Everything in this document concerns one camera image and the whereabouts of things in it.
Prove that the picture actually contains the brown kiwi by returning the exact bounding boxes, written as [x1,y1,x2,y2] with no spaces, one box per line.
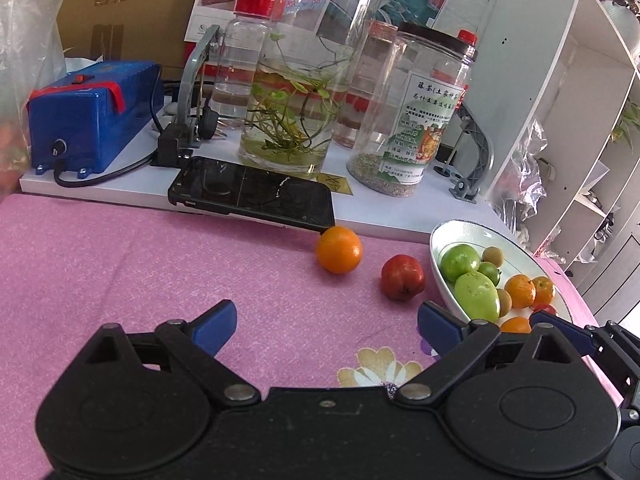
[482,246,504,268]
[497,288,512,318]

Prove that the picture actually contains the green tomato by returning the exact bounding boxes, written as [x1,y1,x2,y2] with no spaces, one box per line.
[478,261,501,287]

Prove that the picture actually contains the tangerine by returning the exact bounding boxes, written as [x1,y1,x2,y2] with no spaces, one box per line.
[532,276,555,307]
[504,274,536,309]

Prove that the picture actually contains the large green mango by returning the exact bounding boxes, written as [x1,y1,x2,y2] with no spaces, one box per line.
[439,244,480,283]

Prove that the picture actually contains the green mango in plate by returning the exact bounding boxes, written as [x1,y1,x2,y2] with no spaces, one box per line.
[454,271,500,323]

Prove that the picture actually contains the small orange in plate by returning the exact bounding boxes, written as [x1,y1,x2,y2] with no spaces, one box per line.
[500,316,532,334]

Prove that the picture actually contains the small red tomato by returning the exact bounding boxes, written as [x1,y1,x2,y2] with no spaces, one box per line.
[532,304,558,315]

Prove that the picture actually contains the red apple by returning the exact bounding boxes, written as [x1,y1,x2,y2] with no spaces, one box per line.
[381,255,426,301]

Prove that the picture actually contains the white oval plate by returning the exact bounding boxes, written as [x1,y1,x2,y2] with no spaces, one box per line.
[430,219,560,322]

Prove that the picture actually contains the pink floral tablecloth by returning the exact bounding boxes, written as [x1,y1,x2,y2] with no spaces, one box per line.
[1,195,620,479]

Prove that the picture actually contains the large orange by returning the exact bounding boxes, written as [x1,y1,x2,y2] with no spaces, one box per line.
[316,226,363,275]

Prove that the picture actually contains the crumpled clear plastic bag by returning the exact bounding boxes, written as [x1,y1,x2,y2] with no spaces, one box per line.
[488,119,548,252]

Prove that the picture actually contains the white raised board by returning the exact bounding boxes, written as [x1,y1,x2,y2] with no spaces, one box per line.
[20,122,514,242]

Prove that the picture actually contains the black smartphone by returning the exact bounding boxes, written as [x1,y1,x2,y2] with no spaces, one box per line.
[167,157,335,233]

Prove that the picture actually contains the potted green plant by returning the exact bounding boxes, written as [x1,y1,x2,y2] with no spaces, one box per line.
[610,100,640,150]

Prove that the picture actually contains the blue power box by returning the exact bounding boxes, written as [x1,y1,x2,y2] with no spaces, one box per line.
[27,61,164,179]

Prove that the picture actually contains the clear jar with seeds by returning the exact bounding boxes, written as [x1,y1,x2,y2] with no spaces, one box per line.
[346,22,477,197]

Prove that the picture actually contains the white shelf unit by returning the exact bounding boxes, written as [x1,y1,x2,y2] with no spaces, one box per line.
[465,0,639,292]

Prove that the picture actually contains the clear bottle red cap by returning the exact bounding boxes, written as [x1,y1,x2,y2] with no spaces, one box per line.
[209,0,280,132]

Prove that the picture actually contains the glass vase with plant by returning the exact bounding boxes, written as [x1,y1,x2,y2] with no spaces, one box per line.
[238,0,381,176]

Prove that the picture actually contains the cardboard box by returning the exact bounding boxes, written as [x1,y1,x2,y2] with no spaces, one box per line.
[58,0,194,75]

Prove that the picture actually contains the grey clamp bracket right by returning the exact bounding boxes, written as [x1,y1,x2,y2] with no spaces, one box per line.
[433,104,496,205]

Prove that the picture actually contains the grey clamp bracket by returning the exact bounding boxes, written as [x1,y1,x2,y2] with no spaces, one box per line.
[433,104,496,205]
[152,25,220,168]

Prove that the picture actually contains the black power cable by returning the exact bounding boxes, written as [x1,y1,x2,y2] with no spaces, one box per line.
[52,77,179,189]

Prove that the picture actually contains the grey clamp bracket left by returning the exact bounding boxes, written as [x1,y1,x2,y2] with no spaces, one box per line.
[152,25,220,168]

